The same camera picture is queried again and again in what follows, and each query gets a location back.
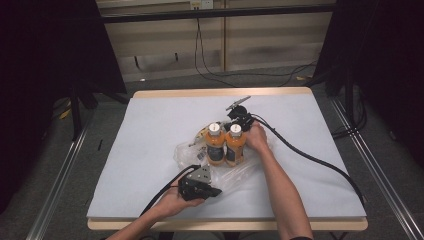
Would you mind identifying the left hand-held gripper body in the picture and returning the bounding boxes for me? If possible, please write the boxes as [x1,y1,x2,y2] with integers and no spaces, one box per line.
[178,164,215,202]

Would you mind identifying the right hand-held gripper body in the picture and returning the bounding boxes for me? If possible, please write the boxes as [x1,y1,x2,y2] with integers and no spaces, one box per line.
[225,95,256,132]

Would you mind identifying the clear plastic bag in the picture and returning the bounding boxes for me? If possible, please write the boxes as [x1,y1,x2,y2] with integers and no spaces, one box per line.
[173,131,278,198]

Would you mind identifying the orange juice bottle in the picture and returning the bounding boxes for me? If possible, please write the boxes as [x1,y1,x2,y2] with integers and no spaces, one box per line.
[204,122,227,167]
[225,123,248,168]

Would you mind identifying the yellow banana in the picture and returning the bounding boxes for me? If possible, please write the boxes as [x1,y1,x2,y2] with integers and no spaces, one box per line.
[194,125,212,144]

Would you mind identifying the person's right hand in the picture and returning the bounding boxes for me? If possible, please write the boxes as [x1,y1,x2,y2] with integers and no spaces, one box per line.
[244,120,270,154]

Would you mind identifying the person's left hand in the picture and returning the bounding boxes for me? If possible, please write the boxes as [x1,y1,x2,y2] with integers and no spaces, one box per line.
[151,181,206,220]

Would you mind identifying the white table mat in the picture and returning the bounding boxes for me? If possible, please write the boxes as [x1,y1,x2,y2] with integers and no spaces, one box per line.
[86,93,368,220]

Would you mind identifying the black horizontal bar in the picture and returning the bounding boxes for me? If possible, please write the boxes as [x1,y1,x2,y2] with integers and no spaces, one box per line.
[100,4,337,24]

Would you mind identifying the black metal stand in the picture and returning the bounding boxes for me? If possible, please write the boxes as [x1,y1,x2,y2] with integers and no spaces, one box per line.
[69,79,84,142]
[343,66,356,128]

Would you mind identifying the white power outlet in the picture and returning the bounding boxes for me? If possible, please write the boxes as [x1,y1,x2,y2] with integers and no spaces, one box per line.
[189,0,214,10]

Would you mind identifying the dark curtain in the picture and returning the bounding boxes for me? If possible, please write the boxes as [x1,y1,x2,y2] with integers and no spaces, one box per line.
[313,0,424,168]
[0,0,128,214]

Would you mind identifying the black floor cable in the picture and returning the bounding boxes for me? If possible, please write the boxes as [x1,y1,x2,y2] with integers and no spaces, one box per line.
[199,59,318,88]

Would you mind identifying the right hand-held gripper cable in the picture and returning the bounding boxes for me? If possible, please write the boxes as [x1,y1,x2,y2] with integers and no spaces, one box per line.
[250,113,366,206]

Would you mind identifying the black hanging wall cable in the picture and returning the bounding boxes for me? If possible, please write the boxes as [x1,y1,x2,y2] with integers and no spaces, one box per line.
[194,18,236,88]

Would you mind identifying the bundle of black cables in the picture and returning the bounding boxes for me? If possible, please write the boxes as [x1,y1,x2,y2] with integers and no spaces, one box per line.
[331,86,369,139]

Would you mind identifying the metal floor rail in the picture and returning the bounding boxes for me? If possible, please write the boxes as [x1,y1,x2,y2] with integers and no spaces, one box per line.
[25,119,90,240]
[329,98,424,240]

